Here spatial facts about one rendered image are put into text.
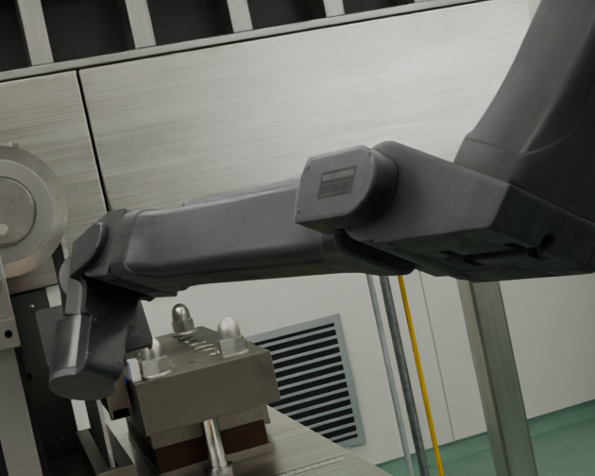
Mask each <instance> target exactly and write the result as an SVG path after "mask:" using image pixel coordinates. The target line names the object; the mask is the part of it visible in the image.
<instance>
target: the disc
mask: <svg viewBox="0 0 595 476"><path fill-rule="evenodd" d="M0 160H6V161H12V162H18V163H20V164H21V165H24V166H25V167H27V168H29V169H30V170H32V171H33V172H34V173H35V174H37V175H38V176H39V177H40V179H41V180H42V181H43V183H44V184H45V186H46V187H47V189H48V191H49V194H50V195H51V199H52V203H53V221H52V225H51V228H50V231H49V232H48V235H47V236H46V238H45V240H44V241H43V243H42V244H41V245H40V246H39V247H38V248H37V249H36V250H35V251H34V252H33V253H31V254H30V255H28V256H26V257H25V258H23V259H21V260H19V261H16V262H12V263H3V268H4V272H5V277H6V278H12V277H16V276H20V275H23V274H25V273H27V272H29V271H31V270H33V269H35V268H37V267H38V266H40V265H41V264H43V263H44V262H45V261H46V260H47V259H48V258H49V257H50V256H51V255H52V254H53V253H54V251H55V250H56V249H57V247H58V246H59V244H60V241H61V239H62V237H63V234H64V232H65V229H66V225H67V217H68V208H67V200H66V196H65V193H64V190H63V188H62V186H61V183H60V181H59V179H58V177H57V176H56V174H55V173H54V172H53V171H52V169H51V168H50V167H49V166H48V165H47V164H46V163H45V162H43V161H42V160H41V159H39V158H38V157H36V156H35V155H33V154H31V153H29V152H27V151H24V150H23V149H20V148H16V147H12V146H6V145H0ZM30 230H31V229H30ZM30 230H29V231H30ZM24 237H26V235H25V236H24ZM24 237H23V238H24ZM23 238H22V239H23ZM22 239H20V240H19V241H21V240H22ZM19 241H17V242H19ZM17 242H15V243H17ZM15 243H12V244H9V245H6V246H10V245H13V244H15ZM0 247H5V246H0Z"/></svg>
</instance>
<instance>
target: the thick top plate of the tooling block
mask: <svg viewBox="0 0 595 476"><path fill-rule="evenodd" d="M195 328H196V331H194V332H191V333H188V334H184V335H179V336H173V335H172V334H173V333H169V334H166V335H162V336H158V337H154V338H156V339H158V340H159V341H160V342H161V345H162V347H163V351H164V355H166V356H167V359H168V363H169V367H170V368H171V369H172V370H173V372H172V373H170V374H168V375H165V376H162V377H159V378H155V379H150V380H141V381H137V382H133V381H132V380H131V379H130V377H129V372H128V366H127V365H125V366H124V367H123V372H122V373H124V374H125V375H126V376H127V379H128V383H127V391H128V395H129V399H130V404H131V408H132V413H133V416H130V417H131V419H132V420H133V421H134V422H135V423H136V425H137V426H138V427H139V428H140V429H141V430H142V432H143V433H144V434H145V435H146V436H150V435H154V434H160V433H164V432H168V431H171V430H175V429H178V428H181V427H185V426H189V425H192V424H196V423H199V422H202V421H206V420H210V419H213V418H217V417H222V416H226V415H230V414H233V413H237V412H241V411H244V410H247V409H251V408H254V407H258V406H262V405H265V404H268V403H272V402H275V401H279V400H281V397H280V392H279V388H278V384H277V379H276V375H275V370H274V366H273V362H272V357H271V352H270V350H268V349H265V348H261V347H258V346H255V345H252V344H250V343H248V342H246V348H247V349H248V352H247V353H245V354H242V355H238V356H234V357H229V358H218V355H219V354H220V353H219V349H218V345H217V339H219V338H218V333H217V331H214V330H211V329H209V328H206V327H203V326H199V327H195Z"/></svg>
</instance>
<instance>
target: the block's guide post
mask: <svg viewBox="0 0 595 476"><path fill-rule="evenodd" d="M199 424H200V429H201V433H202V437H203V442H204V446H205V451H206V454H207V459H208V464H209V465H208V466H206V467H205V469H204V470H205V474H206V475H207V476H220V475H223V474H226V473H229V472H231V471H232V470H233V463H232V462H231V461H227V457H226V453H225V449H224V444H223V440H222V435H221V431H220V427H219V422H218V418H213V419H210V420H206V421H202V422H199Z"/></svg>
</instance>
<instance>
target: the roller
mask: <svg viewBox="0 0 595 476"><path fill-rule="evenodd" d="M0 177H2V178H8V179H14V180H16V181H18V182H19V183H21V184H22V185H23V186H25V187H26V188H27V190H28V191H29V192H30V194H31V196H32V198H33V200H34V203H35V208H36V216H35V221H34V224H33V226H32V228H31V230H30V232H29V233H28V234H27V235H26V237H24V238H23V239H22V240H21V241H19V242H17V243H15V244H13V245H10V246H0V256H1V260H2V264H7V263H12V262H16V261H19V260H21V259H23V258H25V257H26V256H28V255H30V254H31V253H33V252H34V251H35V250H36V249H37V248H38V247H39V246H40V245H41V244H42V243H43V241H44V240H45V238H46V236H47V235H48V232H49V231H50V228H51V225H52V221H53V203H52V199H51V195H50V194H49V191H48V189H47V187H46V186H45V184H44V183H43V181H42V180H41V179H40V177H39V176H38V175H37V174H35V173H34V172H33V171H32V170H30V169H29V168H27V167H25V166H24V165H21V164H20V163H18V162H15V161H6V160H0Z"/></svg>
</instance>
